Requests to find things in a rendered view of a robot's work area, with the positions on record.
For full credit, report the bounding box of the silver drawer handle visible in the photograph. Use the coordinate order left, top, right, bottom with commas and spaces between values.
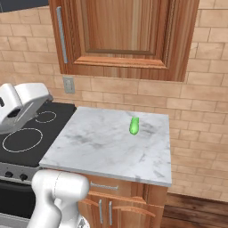
89, 182, 119, 191

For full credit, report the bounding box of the grey wall outlet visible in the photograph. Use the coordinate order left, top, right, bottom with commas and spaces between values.
62, 76, 76, 95

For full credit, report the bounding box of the wooden drawer front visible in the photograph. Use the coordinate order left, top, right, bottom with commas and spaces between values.
84, 174, 134, 198

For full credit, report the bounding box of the dark range hood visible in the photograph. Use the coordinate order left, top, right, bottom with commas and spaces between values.
0, 0, 50, 13

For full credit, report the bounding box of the wooden wall cabinet door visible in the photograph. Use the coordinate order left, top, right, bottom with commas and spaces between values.
48, 0, 200, 83

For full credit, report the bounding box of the silver wall cabinet door handle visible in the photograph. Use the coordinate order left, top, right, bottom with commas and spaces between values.
55, 5, 69, 65

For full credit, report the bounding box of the silver base cabinet door handle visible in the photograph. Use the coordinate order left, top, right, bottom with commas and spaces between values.
108, 200, 114, 226
98, 199, 104, 224

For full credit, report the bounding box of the wooden base cabinet door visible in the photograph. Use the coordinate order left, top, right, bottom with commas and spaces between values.
105, 195, 158, 228
77, 192, 107, 228

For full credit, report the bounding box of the black oven door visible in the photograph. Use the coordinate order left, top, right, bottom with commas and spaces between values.
0, 180, 37, 221

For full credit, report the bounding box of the black hob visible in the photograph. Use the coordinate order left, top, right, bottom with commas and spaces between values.
0, 101, 77, 169

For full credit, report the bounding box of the green vegetable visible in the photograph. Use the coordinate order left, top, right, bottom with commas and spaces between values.
128, 116, 141, 136

